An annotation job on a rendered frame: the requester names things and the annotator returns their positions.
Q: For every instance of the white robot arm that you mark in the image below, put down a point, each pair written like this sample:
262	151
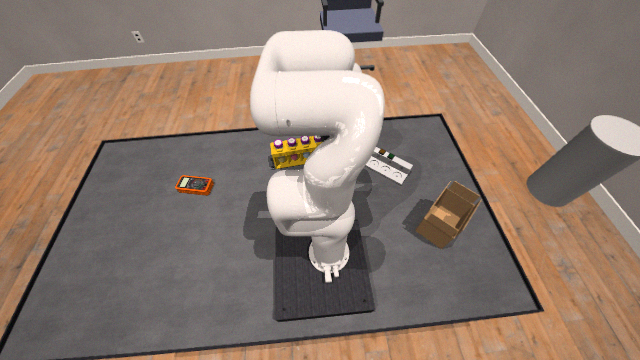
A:
304	86

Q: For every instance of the brown cardboard box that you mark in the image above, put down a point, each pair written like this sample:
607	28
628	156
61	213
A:
448	215

